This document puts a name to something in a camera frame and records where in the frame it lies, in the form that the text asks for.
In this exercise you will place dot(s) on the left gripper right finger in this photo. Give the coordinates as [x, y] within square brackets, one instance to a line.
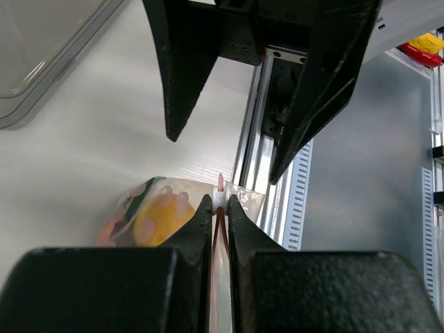
[276, 290]

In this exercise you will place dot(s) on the clear zip top bag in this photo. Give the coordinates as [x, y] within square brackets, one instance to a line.
[116, 233]

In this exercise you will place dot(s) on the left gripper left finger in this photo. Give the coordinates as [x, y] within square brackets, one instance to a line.
[160, 289]

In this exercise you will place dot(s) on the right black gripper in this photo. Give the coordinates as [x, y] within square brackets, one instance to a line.
[190, 36]

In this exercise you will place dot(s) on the white slotted cable duct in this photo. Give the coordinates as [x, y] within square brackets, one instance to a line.
[298, 190]

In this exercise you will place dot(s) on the clear plastic tray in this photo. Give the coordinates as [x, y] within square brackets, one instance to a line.
[40, 40]

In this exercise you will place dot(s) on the aluminium mounting rail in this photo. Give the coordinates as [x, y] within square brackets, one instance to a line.
[254, 156]

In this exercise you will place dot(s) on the yellow mango toy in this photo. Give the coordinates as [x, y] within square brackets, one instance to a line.
[157, 222]

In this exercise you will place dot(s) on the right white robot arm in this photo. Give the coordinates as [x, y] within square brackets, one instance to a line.
[397, 22]

